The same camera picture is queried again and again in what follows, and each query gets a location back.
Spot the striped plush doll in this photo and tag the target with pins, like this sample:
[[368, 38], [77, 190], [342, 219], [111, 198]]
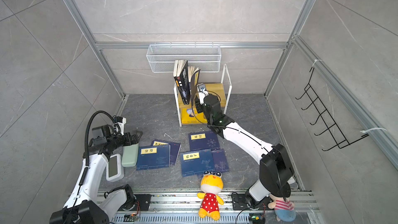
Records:
[[283, 208]]

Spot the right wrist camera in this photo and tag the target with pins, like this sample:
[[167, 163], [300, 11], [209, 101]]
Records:
[[202, 89]]

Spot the white wooden two-tier shelf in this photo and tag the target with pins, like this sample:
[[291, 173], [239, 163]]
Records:
[[222, 91]]

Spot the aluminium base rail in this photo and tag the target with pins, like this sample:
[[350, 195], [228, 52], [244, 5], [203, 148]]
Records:
[[186, 206]]

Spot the blue book Lunyu label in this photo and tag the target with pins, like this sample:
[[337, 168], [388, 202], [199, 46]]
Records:
[[153, 157]]

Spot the yellow cartoon book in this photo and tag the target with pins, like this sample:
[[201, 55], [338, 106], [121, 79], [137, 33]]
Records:
[[191, 116]]

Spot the blue book hidden under Lunyu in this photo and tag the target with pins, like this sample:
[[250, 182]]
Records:
[[175, 149]]

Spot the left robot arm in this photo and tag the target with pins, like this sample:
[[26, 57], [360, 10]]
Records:
[[82, 207]]

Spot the black wire hook rack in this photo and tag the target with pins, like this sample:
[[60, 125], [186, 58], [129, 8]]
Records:
[[324, 116]]

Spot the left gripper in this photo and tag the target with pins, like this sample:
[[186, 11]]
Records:
[[134, 139]]

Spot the yellow plush toy red dress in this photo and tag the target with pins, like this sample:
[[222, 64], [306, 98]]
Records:
[[211, 187]]

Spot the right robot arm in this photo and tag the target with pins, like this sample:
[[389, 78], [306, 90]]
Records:
[[275, 167]]

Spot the purple blue book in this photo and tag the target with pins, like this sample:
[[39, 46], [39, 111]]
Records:
[[220, 161]]

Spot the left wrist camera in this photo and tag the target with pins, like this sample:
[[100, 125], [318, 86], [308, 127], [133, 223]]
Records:
[[118, 123]]

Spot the white thermometer display device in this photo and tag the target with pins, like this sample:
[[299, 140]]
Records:
[[115, 170]]

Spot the black wolf cover book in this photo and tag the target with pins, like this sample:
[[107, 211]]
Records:
[[184, 81]]

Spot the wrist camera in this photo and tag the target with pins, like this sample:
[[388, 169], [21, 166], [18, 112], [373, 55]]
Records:
[[202, 89], [118, 123]]

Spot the pale green case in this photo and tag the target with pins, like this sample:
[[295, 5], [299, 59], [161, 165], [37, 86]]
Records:
[[130, 155]]

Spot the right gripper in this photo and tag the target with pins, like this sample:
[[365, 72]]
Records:
[[198, 104]]

